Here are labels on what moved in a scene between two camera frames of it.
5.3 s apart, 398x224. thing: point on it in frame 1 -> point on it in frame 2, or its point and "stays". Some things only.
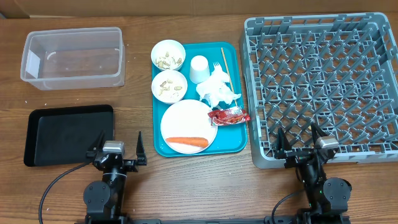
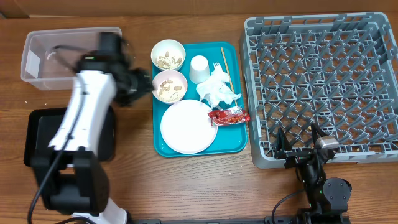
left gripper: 132,165 -> 140,83
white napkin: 216,88 stays
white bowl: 168,55 stays
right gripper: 294,155 stays
